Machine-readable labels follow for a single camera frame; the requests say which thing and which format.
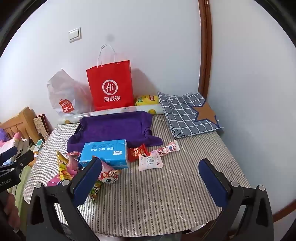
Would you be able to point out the yellow chips bag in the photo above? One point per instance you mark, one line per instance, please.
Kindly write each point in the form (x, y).
(145, 100)

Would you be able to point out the pale pink snack packet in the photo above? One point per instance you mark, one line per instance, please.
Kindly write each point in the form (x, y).
(57, 181)

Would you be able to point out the brown box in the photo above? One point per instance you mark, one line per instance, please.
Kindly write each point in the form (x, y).
(41, 126)

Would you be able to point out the blue tissue pack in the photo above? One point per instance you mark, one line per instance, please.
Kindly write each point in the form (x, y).
(104, 153)

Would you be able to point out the red snack packet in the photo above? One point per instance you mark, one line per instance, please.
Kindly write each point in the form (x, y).
(136, 153)

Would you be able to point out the purple towel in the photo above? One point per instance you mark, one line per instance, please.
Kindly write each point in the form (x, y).
(115, 127)

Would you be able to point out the red paper bag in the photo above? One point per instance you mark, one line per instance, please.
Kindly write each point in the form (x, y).
(111, 78)

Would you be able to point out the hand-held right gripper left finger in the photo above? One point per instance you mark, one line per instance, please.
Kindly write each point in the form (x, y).
(89, 179)

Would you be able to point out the green snack packet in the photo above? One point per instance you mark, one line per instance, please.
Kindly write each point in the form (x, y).
(95, 192)

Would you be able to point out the yellow snack packet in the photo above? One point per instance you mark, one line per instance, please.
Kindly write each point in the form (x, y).
(62, 162)

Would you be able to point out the printed paper roll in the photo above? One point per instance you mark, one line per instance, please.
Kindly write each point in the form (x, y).
(138, 109)

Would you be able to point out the white plastic shopping bag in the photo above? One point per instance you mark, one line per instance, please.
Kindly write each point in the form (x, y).
(62, 90)

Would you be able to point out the white light switch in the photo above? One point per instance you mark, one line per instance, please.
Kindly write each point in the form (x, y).
(75, 34)

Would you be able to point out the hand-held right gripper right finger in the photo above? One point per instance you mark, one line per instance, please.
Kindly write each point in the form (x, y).
(212, 183)

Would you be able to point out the panda mushroom snack packet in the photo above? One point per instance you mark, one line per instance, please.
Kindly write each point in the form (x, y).
(108, 175)

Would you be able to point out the long pink snack packet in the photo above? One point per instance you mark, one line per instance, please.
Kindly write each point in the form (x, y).
(168, 148)

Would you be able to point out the blue checked cloth with star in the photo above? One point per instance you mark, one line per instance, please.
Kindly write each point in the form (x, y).
(180, 111)

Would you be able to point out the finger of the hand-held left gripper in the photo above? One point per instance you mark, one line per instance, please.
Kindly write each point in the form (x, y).
(9, 153)
(23, 160)

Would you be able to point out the person's left hand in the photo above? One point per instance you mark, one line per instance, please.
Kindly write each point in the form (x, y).
(11, 210)

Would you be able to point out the white pink snack packet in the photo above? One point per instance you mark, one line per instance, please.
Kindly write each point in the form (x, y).
(150, 162)

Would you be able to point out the pink snack packet blue logo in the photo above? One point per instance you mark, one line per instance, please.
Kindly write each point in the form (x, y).
(73, 160)

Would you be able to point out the striped bed sheet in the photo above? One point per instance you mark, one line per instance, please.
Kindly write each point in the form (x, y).
(161, 197)

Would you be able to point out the pink plush toy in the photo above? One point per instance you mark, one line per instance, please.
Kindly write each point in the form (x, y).
(11, 140)

